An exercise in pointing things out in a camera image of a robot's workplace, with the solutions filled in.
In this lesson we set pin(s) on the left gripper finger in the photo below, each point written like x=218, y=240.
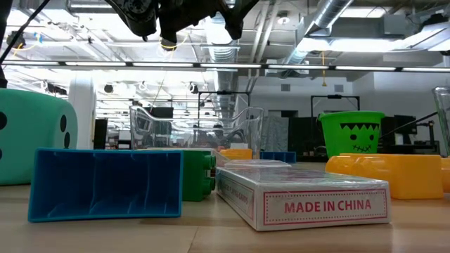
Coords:
x=169, y=28
x=236, y=19

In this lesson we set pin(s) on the yellow stepped toy brick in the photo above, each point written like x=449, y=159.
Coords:
x=237, y=154

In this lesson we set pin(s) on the long blue toy brick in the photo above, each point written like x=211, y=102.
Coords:
x=277, y=157

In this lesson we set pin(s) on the small dark green brick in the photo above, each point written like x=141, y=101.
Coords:
x=197, y=175

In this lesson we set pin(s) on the teal foam die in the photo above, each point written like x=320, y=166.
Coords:
x=31, y=140

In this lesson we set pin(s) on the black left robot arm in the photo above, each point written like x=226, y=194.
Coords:
x=135, y=15

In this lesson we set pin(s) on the black ceiling lamp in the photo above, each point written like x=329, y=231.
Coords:
x=168, y=46
x=15, y=39

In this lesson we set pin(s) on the long ceiling light strip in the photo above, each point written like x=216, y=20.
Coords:
x=95, y=64

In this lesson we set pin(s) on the clear plastic bin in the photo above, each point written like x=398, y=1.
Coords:
x=443, y=119
x=253, y=130

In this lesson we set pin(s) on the person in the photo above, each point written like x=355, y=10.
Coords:
x=218, y=130

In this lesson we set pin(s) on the white room pillar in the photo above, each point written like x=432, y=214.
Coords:
x=82, y=105

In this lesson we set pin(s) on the grey fabric cover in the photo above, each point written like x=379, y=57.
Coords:
x=277, y=133

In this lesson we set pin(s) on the black background cabinet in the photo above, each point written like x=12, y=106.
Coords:
x=302, y=137

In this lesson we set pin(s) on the green monster face bucket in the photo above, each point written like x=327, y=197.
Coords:
x=351, y=135

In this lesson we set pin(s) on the blue arched toy brick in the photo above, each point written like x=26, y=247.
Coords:
x=105, y=186

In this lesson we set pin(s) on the dark background equipment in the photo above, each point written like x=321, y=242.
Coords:
x=404, y=130

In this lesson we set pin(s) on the card deck red emblem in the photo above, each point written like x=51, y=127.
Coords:
x=316, y=207

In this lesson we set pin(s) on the large yellow notched brick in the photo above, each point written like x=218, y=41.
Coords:
x=404, y=175

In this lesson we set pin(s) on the yellow wedge toy brick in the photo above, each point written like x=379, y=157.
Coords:
x=446, y=175

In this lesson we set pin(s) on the corrugated silver duct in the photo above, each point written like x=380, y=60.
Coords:
x=223, y=52

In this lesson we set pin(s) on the black background stand frame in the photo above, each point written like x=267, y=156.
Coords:
x=225, y=93
x=334, y=96

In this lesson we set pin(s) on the smooth silver duct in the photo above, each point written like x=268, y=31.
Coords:
x=330, y=12

